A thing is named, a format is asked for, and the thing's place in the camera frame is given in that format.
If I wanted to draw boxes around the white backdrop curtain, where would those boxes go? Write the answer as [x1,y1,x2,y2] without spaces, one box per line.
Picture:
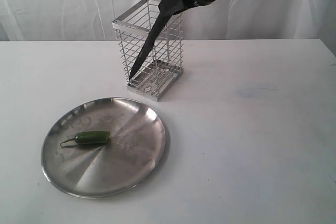
[1,0,335,44]

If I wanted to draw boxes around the wire metal utensil holder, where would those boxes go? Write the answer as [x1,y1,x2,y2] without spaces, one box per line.
[112,0,183,101]

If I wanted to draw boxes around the green cucumber piece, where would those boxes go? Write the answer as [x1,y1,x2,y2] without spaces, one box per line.
[60,131,110,147]

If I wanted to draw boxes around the round stainless steel plate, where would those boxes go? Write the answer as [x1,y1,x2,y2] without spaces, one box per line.
[41,98,169,198]

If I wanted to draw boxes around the black knife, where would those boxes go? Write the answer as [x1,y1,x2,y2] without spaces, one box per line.
[129,13,172,80]

